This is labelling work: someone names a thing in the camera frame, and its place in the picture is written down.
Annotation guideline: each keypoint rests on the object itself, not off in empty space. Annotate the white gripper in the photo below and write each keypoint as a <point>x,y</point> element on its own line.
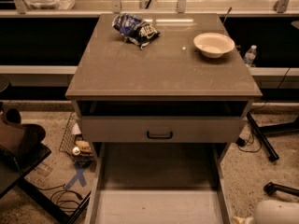
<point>274,213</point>

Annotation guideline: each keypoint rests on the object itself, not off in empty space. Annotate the grey drawer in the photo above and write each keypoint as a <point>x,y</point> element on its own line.
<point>161,129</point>
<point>158,183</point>

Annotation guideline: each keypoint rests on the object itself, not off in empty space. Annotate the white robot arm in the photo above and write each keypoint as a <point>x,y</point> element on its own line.
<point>272,212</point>

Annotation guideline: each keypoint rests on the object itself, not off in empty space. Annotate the grey drawer cabinet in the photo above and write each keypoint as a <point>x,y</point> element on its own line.
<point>168,78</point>

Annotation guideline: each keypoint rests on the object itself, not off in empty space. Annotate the grey top drawer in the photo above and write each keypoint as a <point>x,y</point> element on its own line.
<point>161,129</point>

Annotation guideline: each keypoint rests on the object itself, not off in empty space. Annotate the black chair caster leg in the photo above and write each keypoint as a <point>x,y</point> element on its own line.
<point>270,188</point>

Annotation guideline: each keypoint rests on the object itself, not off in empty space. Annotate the black stand leg right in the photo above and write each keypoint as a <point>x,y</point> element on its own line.
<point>262,132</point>

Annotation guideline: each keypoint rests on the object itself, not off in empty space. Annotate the clear plastic water bottle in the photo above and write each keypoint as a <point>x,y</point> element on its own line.
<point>250,56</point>

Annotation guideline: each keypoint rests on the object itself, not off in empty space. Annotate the blue tape cross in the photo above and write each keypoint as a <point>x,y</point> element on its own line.
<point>78,177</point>

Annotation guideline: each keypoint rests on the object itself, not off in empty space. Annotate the white paper bowl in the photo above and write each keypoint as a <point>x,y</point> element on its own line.
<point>214,45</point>

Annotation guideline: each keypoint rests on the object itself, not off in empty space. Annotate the black table leg base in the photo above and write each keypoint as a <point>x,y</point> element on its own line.
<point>53,209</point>

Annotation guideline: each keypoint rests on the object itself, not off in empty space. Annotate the blue crumpled chip bag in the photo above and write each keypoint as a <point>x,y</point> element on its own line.
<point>135,29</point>

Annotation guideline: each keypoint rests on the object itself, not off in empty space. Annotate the wire mesh basket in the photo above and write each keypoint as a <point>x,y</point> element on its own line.
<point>69,142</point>

